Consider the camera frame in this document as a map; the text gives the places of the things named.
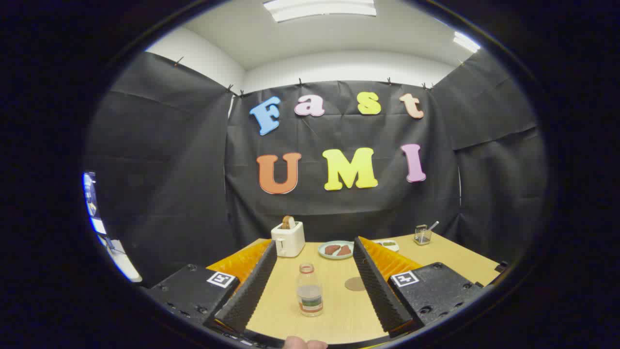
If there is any white toaster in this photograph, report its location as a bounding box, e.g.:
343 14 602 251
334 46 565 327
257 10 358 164
271 221 306 258

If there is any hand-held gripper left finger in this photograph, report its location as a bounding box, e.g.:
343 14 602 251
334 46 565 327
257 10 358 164
145 239 278 340

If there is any wooden table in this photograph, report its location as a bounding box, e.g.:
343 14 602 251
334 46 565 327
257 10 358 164
245 232 502 346

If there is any small ceiling light panel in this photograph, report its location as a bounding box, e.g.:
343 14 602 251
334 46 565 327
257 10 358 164
453 32 481 53

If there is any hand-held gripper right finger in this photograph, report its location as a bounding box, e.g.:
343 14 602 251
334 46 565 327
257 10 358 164
353 236 485 338

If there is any clear plastic juice bottle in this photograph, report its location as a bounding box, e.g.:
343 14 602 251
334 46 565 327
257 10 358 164
296 263 324 317

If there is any light green plate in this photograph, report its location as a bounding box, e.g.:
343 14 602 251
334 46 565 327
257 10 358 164
318 240 356 260

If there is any large ceiling light panel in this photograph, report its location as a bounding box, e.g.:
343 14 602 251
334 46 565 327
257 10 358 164
263 0 377 22

